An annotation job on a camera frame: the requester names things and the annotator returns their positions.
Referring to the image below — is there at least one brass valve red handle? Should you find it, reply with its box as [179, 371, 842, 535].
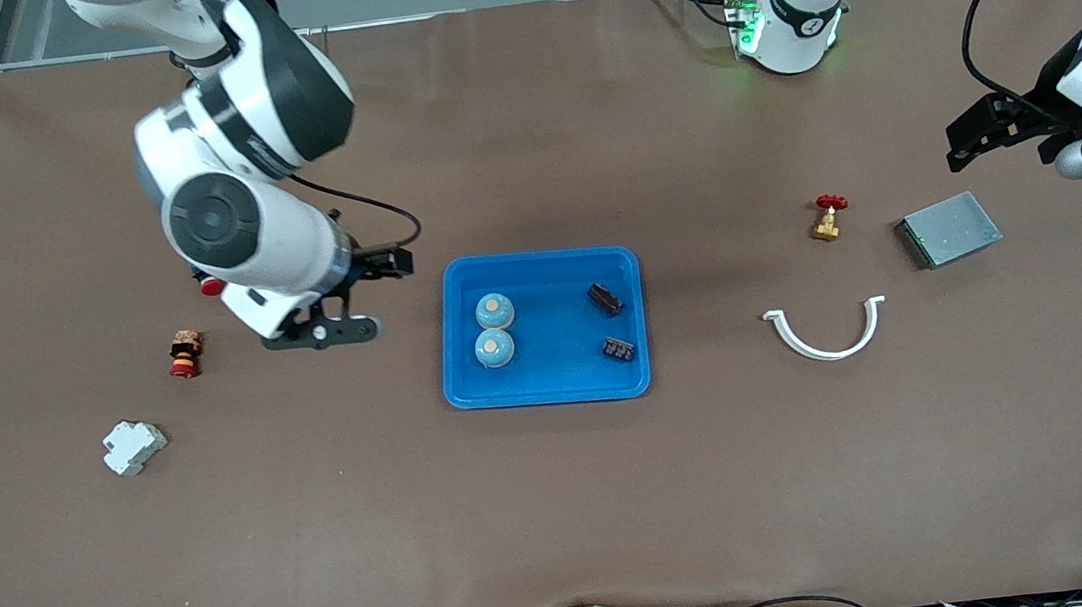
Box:
[805, 192, 853, 244]

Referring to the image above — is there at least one blue plastic tray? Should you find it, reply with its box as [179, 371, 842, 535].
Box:
[429, 239, 654, 419]

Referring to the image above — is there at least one white circuit breaker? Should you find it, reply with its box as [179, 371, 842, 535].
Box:
[99, 415, 172, 480]

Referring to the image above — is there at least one red yellow push button switch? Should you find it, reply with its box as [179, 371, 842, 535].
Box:
[165, 327, 207, 382]

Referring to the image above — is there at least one white curved pipe clamp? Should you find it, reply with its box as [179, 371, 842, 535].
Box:
[762, 294, 892, 368]

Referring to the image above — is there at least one dark brown electrolytic capacitor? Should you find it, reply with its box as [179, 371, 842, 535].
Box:
[585, 280, 627, 321]

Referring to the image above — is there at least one table cover sheet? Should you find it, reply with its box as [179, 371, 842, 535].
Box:
[0, 0, 1082, 607]

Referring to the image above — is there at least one blue dome call bell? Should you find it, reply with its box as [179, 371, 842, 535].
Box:
[472, 327, 517, 372]
[472, 291, 518, 334]

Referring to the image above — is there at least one grey metal box module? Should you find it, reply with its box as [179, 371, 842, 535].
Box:
[890, 187, 1007, 274]

